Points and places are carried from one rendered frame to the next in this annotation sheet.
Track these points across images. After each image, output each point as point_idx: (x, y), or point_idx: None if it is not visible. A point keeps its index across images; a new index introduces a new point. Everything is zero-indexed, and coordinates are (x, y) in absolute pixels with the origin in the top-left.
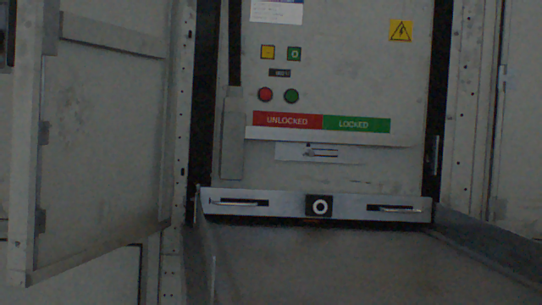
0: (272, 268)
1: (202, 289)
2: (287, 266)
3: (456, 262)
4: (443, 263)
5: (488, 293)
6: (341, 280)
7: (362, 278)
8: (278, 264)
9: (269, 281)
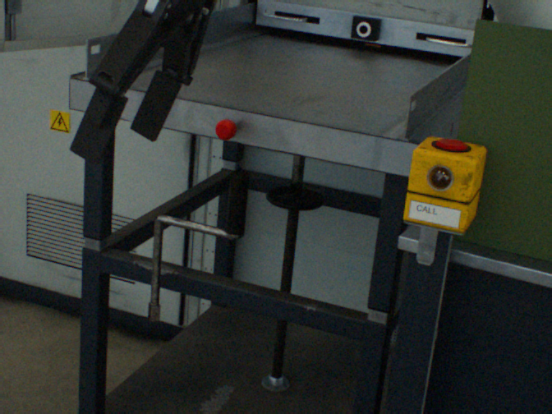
0: (212, 68)
1: None
2: (229, 69)
3: (409, 91)
4: (392, 89)
5: (351, 112)
6: (246, 84)
7: (269, 85)
8: (225, 67)
9: None
